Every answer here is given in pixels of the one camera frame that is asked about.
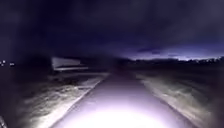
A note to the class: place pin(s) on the smooth paved path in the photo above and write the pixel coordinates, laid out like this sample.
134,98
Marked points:
118,96

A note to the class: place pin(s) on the dark distant treeline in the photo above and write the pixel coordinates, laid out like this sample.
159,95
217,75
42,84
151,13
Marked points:
173,62

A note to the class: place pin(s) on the pale gravel verge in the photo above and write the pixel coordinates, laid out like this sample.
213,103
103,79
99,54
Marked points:
56,100
180,96

